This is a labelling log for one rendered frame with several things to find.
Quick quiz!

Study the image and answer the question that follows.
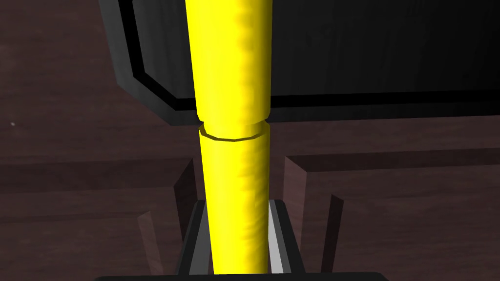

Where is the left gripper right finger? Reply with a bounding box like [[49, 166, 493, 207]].
[[267, 199, 306, 275]]

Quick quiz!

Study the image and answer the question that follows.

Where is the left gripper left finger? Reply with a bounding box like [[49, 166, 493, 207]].
[[176, 200, 214, 276]]

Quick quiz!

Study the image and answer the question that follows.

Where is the yellow bar handle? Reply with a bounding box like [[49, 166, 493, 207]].
[[185, 0, 273, 276]]

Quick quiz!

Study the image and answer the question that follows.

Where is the black appliance door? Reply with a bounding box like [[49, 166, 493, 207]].
[[98, 0, 500, 126]]

